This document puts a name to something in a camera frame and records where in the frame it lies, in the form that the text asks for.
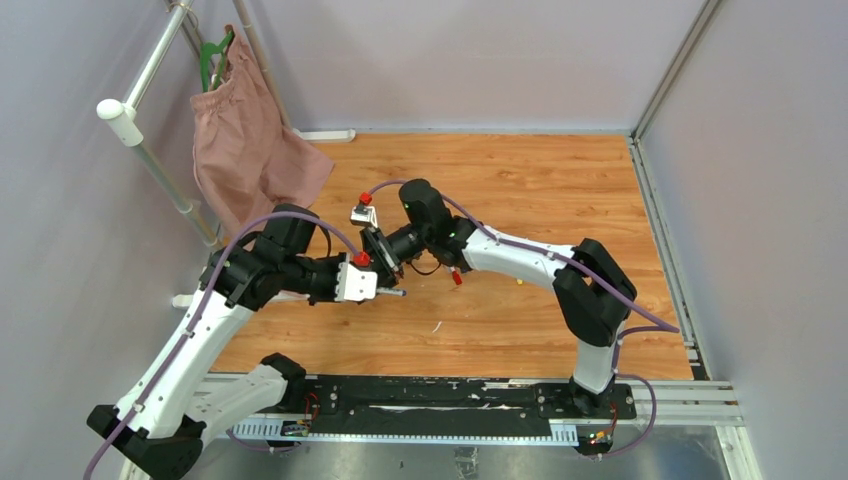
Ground white pen brown cap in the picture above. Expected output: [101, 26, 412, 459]
[375, 287, 407, 297]

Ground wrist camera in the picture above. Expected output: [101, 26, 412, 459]
[334, 254, 378, 303]
[349, 192, 379, 228]

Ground pink cloth shorts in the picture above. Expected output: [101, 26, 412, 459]
[190, 35, 334, 236]

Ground green clothes hanger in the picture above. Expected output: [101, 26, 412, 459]
[199, 27, 235, 92]

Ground grey aluminium frame rail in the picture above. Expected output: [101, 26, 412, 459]
[628, 1, 763, 479]

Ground white clothes rack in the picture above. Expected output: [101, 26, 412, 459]
[96, 0, 356, 311]

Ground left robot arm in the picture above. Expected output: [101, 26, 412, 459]
[83, 204, 365, 479]

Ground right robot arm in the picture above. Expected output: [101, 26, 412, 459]
[351, 179, 637, 418]

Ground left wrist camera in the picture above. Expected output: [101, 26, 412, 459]
[334, 254, 378, 303]

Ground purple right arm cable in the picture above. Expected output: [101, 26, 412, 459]
[368, 178, 681, 458]

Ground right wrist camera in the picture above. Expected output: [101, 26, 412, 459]
[349, 192, 379, 228]

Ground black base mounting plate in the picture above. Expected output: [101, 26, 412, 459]
[266, 375, 637, 442]

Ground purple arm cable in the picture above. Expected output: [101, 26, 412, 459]
[368, 178, 681, 458]
[82, 210, 363, 480]

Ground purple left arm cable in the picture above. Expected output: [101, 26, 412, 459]
[82, 210, 363, 480]

